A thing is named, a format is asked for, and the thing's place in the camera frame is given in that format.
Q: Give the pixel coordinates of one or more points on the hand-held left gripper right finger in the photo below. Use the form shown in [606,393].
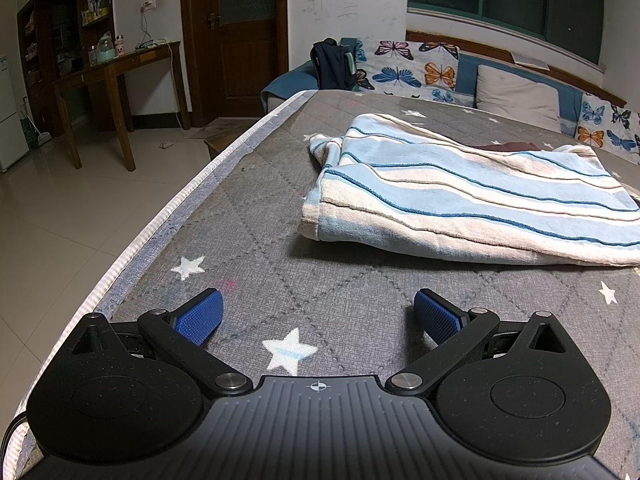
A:
[437,317]

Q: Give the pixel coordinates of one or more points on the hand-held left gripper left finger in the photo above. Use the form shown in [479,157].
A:
[200,312]

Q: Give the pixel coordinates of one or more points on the blue white striped shirt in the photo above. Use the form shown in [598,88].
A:
[450,195]

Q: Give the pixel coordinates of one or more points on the low wooden stool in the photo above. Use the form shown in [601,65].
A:
[220,145]

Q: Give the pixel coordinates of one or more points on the flat cardboard piece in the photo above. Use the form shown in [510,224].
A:
[220,126]

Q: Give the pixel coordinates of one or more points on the beige plain pillow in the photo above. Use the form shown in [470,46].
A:
[515,95]

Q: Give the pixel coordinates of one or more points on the broom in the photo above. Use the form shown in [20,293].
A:
[37,136]

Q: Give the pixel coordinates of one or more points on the butterfly print pillow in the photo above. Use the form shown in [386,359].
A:
[605,125]
[400,72]

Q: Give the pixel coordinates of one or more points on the brown wooden door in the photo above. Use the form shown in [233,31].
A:
[240,60]

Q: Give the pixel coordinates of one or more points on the brown wooden desk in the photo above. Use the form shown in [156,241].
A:
[125,60]

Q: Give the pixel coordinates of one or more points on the white refrigerator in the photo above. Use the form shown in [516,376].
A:
[10,120]

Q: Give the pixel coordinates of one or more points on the dark blue backpack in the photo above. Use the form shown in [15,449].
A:
[330,67]

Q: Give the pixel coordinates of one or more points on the grey book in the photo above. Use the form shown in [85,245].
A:
[531,61]

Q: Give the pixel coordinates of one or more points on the brown wooden ledge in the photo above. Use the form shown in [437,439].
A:
[480,45]

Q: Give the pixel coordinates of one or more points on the glass jar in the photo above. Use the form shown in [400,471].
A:
[93,56]

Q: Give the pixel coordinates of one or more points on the teal jar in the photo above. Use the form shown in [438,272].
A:
[105,49]

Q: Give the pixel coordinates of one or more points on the dark wooden shelf cabinet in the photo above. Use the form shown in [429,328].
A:
[65,5]

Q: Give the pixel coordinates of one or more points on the white wall socket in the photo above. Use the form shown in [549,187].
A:
[148,5]

